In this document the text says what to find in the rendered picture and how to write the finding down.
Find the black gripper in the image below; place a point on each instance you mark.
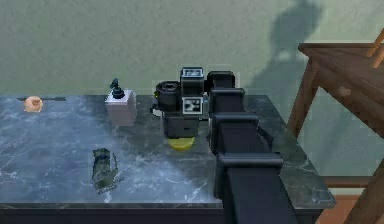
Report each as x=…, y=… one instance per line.
x=178, y=126

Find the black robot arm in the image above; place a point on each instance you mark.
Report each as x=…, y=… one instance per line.
x=248, y=186

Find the yellow round fruit piece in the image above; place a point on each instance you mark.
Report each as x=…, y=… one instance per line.
x=181, y=144

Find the pink soap dispenser black pump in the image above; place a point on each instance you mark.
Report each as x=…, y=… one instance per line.
x=120, y=110

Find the dark marble table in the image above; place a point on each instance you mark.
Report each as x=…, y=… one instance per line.
x=60, y=156

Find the brown wooden table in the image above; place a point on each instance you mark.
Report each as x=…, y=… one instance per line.
x=346, y=68

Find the light brown wooden chair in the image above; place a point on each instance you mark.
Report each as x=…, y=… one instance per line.
x=377, y=50

